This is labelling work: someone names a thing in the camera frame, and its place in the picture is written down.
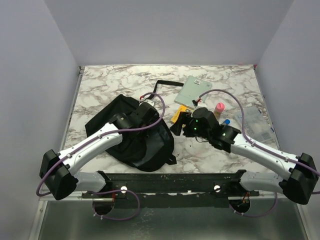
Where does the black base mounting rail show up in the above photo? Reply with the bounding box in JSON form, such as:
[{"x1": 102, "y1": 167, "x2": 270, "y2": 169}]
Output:
[{"x1": 79, "y1": 171, "x2": 261, "y2": 210}]

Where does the clear plastic pencil case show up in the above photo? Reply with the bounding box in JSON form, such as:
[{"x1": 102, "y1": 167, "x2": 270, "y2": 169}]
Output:
[{"x1": 243, "y1": 106, "x2": 275, "y2": 143}]

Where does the pink cap glue bottle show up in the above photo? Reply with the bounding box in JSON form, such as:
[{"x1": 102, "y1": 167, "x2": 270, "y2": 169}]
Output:
[{"x1": 213, "y1": 102, "x2": 225, "y2": 120}]

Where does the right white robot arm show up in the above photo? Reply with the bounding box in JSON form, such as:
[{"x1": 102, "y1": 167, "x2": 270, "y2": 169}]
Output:
[{"x1": 170, "y1": 107, "x2": 319, "y2": 205}]

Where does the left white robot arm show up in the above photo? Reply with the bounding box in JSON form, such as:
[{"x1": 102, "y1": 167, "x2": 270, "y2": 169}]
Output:
[{"x1": 39, "y1": 102, "x2": 164, "y2": 200}]

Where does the blue cap grey tube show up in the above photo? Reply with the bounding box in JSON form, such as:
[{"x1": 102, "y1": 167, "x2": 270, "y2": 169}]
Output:
[{"x1": 221, "y1": 119, "x2": 231, "y2": 125}]

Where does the yellow cover book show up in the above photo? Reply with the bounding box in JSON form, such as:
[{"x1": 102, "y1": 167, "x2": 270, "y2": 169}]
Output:
[{"x1": 170, "y1": 105, "x2": 192, "y2": 124}]

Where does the pale green notebook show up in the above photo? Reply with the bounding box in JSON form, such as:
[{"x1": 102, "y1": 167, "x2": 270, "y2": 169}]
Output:
[{"x1": 174, "y1": 76, "x2": 213, "y2": 110}]

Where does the aluminium table edge rail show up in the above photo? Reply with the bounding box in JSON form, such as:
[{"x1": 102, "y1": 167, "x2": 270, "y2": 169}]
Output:
[{"x1": 59, "y1": 66, "x2": 85, "y2": 151}]

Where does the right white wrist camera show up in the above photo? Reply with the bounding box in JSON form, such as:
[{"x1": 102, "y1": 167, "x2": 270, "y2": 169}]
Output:
[{"x1": 192, "y1": 98, "x2": 204, "y2": 109}]

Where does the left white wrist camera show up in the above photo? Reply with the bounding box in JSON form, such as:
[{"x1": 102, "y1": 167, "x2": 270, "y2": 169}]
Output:
[{"x1": 139, "y1": 98, "x2": 155, "y2": 107}]

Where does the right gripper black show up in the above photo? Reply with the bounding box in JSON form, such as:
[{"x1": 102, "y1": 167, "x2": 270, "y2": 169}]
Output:
[{"x1": 169, "y1": 110, "x2": 211, "y2": 141}]

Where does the black student backpack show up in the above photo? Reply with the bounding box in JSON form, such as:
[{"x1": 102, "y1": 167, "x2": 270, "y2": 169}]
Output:
[{"x1": 85, "y1": 94, "x2": 177, "y2": 172}]

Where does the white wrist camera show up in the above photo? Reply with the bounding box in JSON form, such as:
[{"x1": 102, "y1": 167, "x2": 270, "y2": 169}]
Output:
[
  {"x1": 139, "y1": 98, "x2": 155, "y2": 107},
  {"x1": 192, "y1": 98, "x2": 204, "y2": 109}
]

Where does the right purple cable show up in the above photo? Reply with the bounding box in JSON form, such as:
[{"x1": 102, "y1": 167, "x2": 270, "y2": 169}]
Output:
[{"x1": 197, "y1": 89, "x2": 320, "y2": 195}]

